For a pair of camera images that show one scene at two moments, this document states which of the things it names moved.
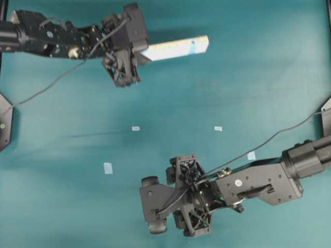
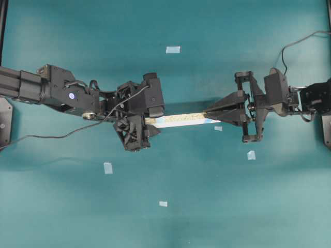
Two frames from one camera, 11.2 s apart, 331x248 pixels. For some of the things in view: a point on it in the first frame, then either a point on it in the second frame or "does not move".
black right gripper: [204, 195] → [251, 115]
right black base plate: [326, 118] does not move
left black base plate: [6, 109] does not move
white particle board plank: [177, 48] → [180, 120]
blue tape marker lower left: [108, 168] does not move
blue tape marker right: [251, 156] does not move
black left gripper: [120, 60] → [132, 123]
